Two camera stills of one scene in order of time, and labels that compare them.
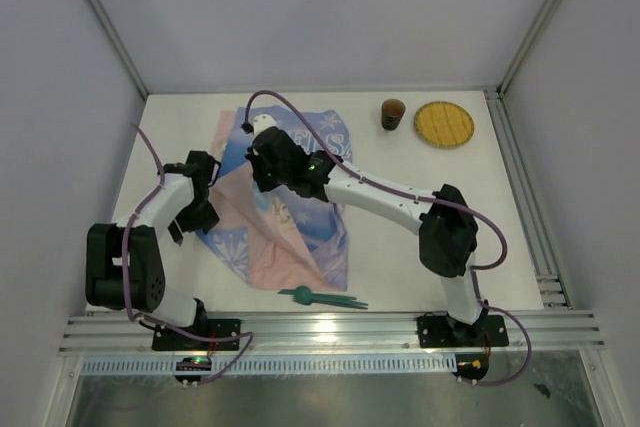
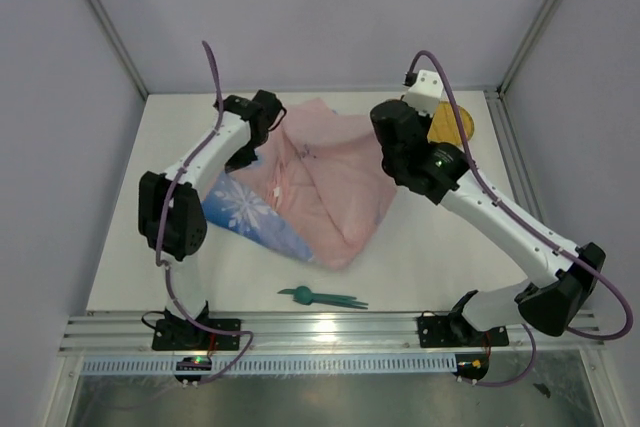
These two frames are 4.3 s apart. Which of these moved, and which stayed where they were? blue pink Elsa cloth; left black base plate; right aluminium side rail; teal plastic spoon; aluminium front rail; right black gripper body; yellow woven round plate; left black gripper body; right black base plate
Moved: blue pink Elsa cloth; right black gripper body; left black gripper body
Stayed: right black base plate; yellow woven round plate; aluminium front rail; left black base plate; teal plastic spoon; right aluminium side rail
